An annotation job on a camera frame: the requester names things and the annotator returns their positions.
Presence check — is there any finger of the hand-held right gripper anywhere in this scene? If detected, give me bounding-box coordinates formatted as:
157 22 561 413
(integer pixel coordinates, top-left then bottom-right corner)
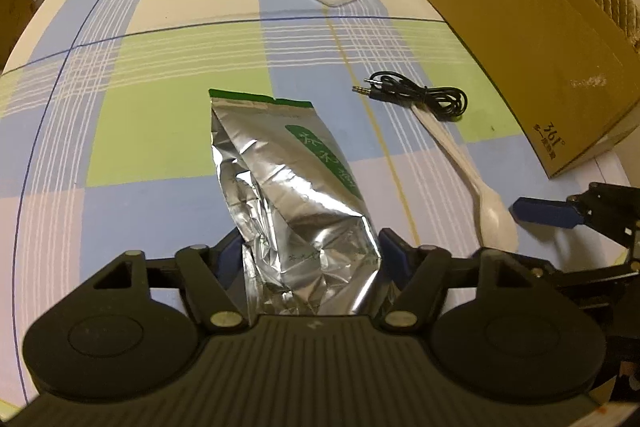
511 181 640 258
520 254 640 308

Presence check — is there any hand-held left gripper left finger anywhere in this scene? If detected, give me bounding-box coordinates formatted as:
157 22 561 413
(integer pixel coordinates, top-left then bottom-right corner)
92 229 248 333

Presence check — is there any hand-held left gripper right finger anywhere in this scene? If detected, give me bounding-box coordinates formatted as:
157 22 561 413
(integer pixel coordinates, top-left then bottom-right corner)
377 228 531 333

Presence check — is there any silver foil tea bag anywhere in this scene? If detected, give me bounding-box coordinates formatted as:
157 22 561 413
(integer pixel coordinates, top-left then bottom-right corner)
207 88 383 318

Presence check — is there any brown cardboard box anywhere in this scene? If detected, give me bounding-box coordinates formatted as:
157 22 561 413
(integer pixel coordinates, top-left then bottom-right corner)
407 0 640 180

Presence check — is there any checked cloth desktop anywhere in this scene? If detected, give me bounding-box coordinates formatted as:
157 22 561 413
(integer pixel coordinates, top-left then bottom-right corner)
0 0 640 408

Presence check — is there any white plastic spoon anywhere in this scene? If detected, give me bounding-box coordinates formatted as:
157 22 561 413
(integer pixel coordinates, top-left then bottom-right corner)
410 104 519 253

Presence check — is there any black audio cable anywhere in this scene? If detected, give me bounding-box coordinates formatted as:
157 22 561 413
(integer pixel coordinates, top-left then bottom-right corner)
351 73 469 122

